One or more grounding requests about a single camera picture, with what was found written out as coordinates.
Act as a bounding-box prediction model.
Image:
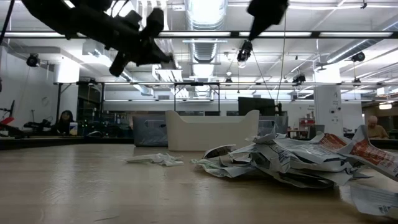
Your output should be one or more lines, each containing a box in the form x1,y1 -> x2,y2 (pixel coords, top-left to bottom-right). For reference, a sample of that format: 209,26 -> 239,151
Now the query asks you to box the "dark translucent plastic bin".
132,115 -> 169,147
257,115 -> 289,137

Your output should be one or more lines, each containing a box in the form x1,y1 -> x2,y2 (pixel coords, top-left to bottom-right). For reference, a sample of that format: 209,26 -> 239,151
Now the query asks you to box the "black background monitor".
238,96 -> 277,116

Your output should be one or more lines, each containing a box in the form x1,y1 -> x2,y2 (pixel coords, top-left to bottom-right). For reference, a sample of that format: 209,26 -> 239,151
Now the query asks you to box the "white packet small logo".
348,183 -> 398,220

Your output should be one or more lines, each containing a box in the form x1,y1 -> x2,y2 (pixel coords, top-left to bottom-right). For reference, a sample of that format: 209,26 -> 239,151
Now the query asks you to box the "white square column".
313,85 -> 345,136

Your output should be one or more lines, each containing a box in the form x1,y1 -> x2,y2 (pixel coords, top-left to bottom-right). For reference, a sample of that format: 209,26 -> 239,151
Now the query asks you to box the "red white shelf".
297,116 -> 315,138

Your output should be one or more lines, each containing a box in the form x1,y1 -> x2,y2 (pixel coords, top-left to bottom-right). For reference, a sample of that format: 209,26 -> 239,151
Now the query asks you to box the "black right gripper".
247,0 -> 290,41

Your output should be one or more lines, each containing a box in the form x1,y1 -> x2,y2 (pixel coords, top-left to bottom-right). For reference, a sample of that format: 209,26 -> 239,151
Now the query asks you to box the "round ceiling air duct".
185,0 -> 229,30

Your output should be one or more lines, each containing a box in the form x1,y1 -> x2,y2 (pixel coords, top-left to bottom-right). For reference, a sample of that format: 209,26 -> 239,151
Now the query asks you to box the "LED light bar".
239,31 -> 313,37
157,31 -> 231,37
320,31 -> 392,37
4,31 -> 66,37

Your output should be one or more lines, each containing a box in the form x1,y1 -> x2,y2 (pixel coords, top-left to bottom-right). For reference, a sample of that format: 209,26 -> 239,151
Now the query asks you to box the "tall black rig frame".
53,81 -> 106,134

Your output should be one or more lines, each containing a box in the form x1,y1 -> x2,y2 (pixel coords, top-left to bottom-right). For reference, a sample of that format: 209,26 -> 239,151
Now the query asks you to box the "person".
55,110 -> 76,136
366,115 -> 389,139

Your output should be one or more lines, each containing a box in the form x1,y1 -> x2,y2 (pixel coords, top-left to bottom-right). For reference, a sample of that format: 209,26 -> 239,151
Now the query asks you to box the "black rectangular rig frame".
173,82 -> 221,113

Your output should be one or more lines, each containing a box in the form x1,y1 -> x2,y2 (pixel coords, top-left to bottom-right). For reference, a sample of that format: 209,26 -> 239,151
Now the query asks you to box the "thin hanging cable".
275,12 -> 287,105

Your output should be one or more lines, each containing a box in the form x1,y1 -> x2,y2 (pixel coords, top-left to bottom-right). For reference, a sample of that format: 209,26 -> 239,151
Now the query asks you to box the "black background machine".
77,119 -> 114,138

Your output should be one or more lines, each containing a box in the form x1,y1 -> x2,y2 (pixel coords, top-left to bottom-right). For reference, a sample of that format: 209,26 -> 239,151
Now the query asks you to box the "white plastic bin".
165,109 -> 261,152

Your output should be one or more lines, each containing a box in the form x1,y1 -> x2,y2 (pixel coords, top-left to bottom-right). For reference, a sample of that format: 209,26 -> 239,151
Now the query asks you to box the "narrow green-print packet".
123,152 -> 185,167

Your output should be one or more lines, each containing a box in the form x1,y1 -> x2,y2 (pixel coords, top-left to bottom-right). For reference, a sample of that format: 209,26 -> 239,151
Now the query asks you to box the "black aluminium table frame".
0,136 -> 398,151

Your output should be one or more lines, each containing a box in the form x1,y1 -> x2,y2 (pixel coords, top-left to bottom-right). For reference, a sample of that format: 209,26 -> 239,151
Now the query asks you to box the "white packet orange corner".
317,133 -> 349,151

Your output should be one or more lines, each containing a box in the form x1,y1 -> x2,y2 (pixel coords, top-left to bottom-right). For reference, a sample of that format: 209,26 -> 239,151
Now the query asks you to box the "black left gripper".
108,7 -> 174,78

